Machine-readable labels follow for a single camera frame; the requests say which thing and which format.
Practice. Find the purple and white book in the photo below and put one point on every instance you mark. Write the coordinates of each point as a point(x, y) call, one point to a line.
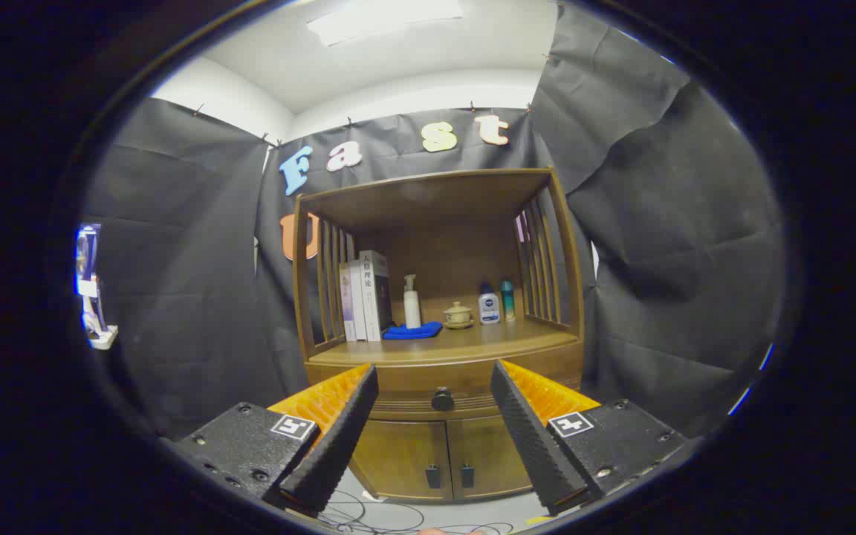
point(345, 305)

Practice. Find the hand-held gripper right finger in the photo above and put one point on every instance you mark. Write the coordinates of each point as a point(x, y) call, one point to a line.
point(528, 438)

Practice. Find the teal bottle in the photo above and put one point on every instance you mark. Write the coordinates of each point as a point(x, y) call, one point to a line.
point(508, 303)

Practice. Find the white pump bottle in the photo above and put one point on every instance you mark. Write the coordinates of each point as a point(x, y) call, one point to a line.
point(412, 308)

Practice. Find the grey book with portrait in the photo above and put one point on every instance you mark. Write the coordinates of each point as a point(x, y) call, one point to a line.
point(373, 293)

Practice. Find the wooden countertop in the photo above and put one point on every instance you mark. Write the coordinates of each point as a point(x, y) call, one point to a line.
point(487, 339)

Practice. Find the wooden drawer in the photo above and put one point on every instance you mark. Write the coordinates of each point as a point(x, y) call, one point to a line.
point(428, 375)

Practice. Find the wooden cabinet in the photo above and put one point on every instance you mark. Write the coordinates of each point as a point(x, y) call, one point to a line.
point(465, 253)

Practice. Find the blue cloth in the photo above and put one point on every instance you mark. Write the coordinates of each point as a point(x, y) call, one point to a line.
point(412, 332)

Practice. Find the black drawer knob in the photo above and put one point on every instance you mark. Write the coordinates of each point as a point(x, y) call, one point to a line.
point(443, 399)

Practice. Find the ceramic lidded teacup with saucer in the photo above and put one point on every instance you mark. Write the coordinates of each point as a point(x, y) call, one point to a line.
point(458, 315)

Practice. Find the white lotion bottle blue cap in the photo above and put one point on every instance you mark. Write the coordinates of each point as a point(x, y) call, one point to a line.
point(489, 308)

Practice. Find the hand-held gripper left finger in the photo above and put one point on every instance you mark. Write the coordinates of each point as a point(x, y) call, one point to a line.
point(339, 438)

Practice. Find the ceiling light panel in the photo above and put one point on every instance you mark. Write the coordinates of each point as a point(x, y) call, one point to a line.
point(383, 18)

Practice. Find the wooden cabinet door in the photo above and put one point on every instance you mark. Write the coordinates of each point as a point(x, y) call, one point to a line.
point(484, 446)
point(398, 457)

